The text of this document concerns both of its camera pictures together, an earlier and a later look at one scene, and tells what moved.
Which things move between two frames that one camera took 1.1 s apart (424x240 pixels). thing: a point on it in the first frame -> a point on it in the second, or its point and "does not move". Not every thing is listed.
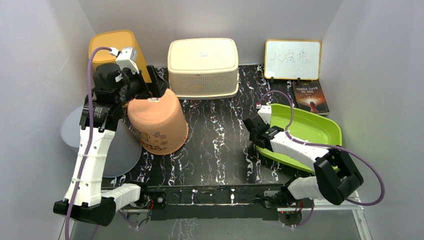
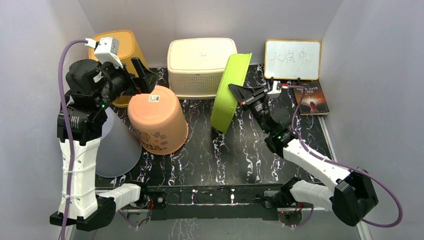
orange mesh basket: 117,40 does not move
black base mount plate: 214,203 does not move
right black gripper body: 252,138 -> 261,109
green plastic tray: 304,125 -> 225,104
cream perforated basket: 203,68 does not move
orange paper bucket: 160,123 does not move
